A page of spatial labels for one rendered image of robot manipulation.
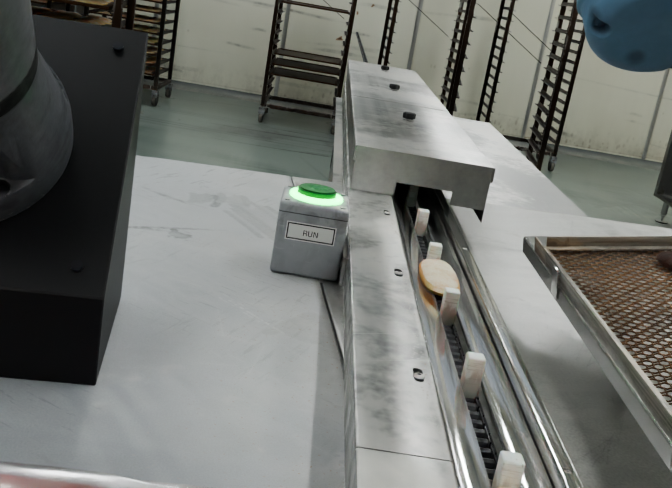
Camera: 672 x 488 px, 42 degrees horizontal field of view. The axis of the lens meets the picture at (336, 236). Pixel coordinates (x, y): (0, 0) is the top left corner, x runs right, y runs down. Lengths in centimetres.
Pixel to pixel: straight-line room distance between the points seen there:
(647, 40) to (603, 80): 754
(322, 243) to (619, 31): 49
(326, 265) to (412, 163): 27
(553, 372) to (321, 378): 22
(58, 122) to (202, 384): 21
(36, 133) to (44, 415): 18
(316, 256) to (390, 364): 28
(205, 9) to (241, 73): 61
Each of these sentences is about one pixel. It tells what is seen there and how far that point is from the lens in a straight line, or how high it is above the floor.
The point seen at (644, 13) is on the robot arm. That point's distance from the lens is 45.
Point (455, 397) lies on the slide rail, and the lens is 62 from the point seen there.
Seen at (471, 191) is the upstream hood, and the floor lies 88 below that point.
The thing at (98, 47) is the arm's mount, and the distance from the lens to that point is 71.
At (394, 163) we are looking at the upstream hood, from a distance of 111.
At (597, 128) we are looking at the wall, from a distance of 805.
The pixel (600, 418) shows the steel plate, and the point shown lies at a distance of 73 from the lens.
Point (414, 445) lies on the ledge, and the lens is 52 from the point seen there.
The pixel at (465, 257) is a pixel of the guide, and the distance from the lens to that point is 91.
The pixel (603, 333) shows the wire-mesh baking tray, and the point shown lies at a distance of 68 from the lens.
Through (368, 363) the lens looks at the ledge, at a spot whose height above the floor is 86.
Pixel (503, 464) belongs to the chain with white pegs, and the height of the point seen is 87.
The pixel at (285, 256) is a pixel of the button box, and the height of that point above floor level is 84.
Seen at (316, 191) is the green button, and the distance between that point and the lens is 88.
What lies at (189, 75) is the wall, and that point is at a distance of 778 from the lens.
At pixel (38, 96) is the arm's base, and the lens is 60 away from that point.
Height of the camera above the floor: 111
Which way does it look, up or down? 16 degrees down
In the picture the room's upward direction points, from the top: 10 degrees clockwise
